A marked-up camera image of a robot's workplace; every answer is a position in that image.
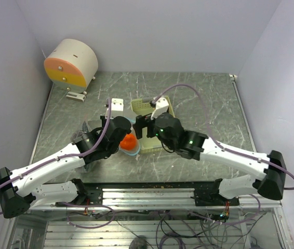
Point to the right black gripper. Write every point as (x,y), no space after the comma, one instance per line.
(142,121)

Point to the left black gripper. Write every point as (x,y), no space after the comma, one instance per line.
(103,121)

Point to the yellow-green perforated plastic basket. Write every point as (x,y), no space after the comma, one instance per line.
(146,107)

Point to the orange fruit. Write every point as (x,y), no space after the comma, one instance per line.
(129,142)

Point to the blue-zipper clear bag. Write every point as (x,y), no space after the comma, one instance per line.
(136,150)

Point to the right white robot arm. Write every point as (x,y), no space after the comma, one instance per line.
(264,173)

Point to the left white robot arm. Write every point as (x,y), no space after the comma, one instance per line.
(26,187)

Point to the cylindrical drawer box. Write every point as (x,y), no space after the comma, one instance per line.
(72,65)

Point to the white corner clip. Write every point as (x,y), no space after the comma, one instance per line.
(232,76)

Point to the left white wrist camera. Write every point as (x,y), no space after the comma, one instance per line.
(115,108)

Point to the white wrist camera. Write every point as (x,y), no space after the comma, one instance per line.
(115,108)
(161,106)

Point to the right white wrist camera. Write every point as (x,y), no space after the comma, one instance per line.
(161,106)

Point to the small silver metal bracket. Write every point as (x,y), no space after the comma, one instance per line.
(76,96)

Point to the aluminium rail frame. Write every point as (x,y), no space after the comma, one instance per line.
(167,215)

